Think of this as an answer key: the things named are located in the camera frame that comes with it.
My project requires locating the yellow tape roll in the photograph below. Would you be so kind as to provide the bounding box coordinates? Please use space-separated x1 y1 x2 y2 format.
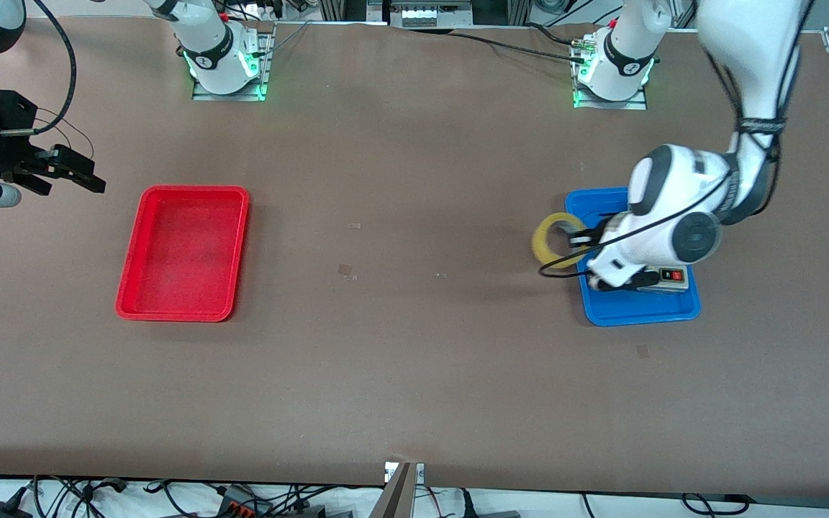
531 212 589 271

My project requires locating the blue plastic tray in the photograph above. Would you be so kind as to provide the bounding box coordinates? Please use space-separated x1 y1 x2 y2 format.
564 187 702 327

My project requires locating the red plastic tray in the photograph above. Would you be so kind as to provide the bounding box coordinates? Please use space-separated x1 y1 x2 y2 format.
115 185 250 322

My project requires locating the white power strip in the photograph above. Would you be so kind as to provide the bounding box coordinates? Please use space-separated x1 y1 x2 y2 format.
400 2 474 29

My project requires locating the black power adapter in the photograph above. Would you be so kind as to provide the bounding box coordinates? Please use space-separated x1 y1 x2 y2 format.
0 486 35 518

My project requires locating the thin black right gripper wire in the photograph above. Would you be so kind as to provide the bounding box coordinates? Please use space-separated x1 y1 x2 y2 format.
35 106 96 160

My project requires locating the grey push button switch box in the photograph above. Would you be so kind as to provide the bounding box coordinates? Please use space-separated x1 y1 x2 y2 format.
636 264 690 295

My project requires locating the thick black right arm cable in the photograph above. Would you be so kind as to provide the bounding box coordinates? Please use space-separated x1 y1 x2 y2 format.
30 0 78 136

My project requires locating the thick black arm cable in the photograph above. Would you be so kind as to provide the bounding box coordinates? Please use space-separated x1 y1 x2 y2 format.
30 0 78 136
538 0 812 278

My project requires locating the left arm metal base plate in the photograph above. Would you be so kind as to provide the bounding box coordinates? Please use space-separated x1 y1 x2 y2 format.
571 86 648 111

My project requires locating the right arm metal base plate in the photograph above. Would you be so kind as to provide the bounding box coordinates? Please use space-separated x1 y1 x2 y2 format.
191 22 273 102

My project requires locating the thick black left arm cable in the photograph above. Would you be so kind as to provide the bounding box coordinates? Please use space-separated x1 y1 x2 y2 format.
538 0 812 278

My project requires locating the black cable to left base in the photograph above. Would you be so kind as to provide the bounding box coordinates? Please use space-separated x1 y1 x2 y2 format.
449 29 588 63

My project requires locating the grey cable to right base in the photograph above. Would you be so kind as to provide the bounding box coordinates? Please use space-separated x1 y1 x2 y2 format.
265 19 314 55

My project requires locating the looped black floor cable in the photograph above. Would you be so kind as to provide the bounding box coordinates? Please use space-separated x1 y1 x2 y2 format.
681 492 755 516

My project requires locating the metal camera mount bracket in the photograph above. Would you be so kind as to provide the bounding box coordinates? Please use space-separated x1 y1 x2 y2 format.
369 460 427 518

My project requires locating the aluminium frame post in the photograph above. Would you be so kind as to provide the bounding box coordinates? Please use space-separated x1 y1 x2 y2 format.
320 0 386 24

